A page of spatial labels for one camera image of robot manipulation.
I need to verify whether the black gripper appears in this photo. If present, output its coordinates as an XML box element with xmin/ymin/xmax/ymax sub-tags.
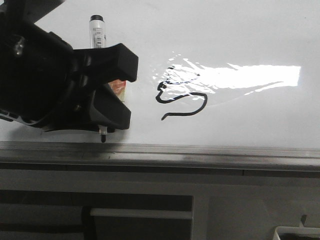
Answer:
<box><xmin>0</xmin><ymin>0</ymin><xmax>139</xmax><ymax>131</ymax></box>

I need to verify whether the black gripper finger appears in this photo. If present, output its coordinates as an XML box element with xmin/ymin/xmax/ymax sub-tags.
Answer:
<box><xmin>89</xmin><ymin>83</ymin><xmax>131</xmax><ymax>130</ymax></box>

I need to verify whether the white marker with taped pad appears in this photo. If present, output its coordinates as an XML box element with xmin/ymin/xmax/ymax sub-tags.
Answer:
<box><xmin>89</xmin><ymin>14</ymin><xmax>126</xmax><ymax>143</ymax></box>

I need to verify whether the white shelf bar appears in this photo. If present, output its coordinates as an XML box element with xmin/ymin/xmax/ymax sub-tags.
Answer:
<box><xmin>90</xmin><ymin>208</ymin><xmax>193</xmax><ymax>220</ymax></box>

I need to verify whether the white whiteboard with metal frame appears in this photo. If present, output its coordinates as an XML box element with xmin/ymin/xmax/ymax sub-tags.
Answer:
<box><xmin>0</xmin><ymin>0</ymin><xmax>320</xmax><ymax>171</ymax></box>

